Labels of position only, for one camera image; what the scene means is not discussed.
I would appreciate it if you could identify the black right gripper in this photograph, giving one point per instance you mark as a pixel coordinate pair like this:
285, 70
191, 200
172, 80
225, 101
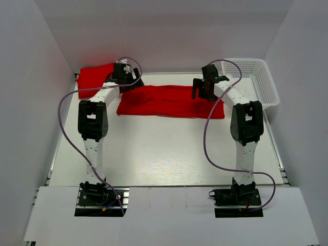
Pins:
202, 85

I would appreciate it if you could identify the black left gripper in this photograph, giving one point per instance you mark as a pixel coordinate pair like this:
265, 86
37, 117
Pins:
131, 77

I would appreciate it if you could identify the red t shirt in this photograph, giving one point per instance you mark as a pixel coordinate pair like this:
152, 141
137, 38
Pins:
168, 101
92, 77

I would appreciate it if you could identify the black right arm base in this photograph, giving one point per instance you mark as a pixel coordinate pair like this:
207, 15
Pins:
239, 201

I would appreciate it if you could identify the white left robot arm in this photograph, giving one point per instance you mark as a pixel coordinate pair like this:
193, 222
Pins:
93, 123

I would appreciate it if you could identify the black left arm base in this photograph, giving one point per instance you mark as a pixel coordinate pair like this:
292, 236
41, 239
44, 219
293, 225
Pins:
97, 200

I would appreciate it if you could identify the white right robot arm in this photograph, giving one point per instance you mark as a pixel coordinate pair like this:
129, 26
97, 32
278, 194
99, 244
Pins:
246, 125

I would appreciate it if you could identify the red folded t shirt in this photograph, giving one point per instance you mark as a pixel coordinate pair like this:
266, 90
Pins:
92, 77

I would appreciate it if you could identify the white plastic mesh basket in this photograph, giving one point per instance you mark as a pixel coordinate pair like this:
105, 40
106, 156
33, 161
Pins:
249, 80

